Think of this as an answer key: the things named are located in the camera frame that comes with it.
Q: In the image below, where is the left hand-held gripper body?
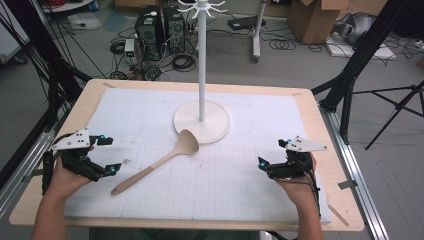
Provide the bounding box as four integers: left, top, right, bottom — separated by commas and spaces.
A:
51, 128, 102, 183

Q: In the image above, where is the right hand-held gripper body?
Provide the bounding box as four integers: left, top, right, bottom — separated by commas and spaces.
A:
266, 135, 329, 180

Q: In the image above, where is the person's right hand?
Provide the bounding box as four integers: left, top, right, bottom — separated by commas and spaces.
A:
275, 153, 318, 208

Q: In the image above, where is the person's left hand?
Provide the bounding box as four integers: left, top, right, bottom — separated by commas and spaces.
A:
49, 155, 93, 202

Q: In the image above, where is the wooden spatula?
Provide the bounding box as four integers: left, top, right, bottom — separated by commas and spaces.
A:
110, 129, 201, 196

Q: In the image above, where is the white grid mat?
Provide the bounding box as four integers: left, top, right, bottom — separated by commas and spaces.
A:
64, 86, 333, 225

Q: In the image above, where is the thin wooden stick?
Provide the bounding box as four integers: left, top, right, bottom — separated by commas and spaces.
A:
327, 203, 350, 228

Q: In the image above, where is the white hook stand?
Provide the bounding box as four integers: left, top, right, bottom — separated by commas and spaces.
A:
172, 0, 232, 145

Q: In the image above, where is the person's clothing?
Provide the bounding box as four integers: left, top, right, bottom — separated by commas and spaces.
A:
89, 227, 263, 240

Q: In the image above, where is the small white device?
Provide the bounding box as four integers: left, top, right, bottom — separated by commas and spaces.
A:
124, 38, 137, 58

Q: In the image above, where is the white stand leg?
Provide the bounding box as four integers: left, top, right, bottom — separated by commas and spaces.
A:
251, 0, 268, 64

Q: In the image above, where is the black computer tower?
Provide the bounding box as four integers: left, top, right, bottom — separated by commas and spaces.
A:
162, 5, 186, 55
134, 5, 165, 62

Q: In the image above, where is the black tripod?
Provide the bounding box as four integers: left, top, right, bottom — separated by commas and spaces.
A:
352, 79, 424, 151

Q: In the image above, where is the white flat board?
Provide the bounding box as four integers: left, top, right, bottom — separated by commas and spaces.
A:
325, 33, 398, 61

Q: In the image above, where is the cardboard box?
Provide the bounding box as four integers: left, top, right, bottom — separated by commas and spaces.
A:
287, 0, 350, 45

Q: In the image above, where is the black flat device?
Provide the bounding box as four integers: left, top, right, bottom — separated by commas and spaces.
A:
227, 14, 267, 32

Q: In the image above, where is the grey rounded appliance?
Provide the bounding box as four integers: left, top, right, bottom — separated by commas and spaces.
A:
332, 12, 377, 46

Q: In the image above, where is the white round table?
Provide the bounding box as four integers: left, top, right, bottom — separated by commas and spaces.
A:
41, 0, 95, 14

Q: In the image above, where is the aluminium rail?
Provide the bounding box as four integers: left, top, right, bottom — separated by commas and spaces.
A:
0, 129, 57, 219
319, 105, 390, 240

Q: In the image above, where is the coiled black cable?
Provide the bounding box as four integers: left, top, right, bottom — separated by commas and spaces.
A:
268, 38, 297, 52
109, 39, 127, 56
171, 53, 197, 73

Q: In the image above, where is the black frame strut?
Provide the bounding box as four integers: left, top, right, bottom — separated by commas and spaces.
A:
2, 0, 93, 129
311, 0, 413, 145

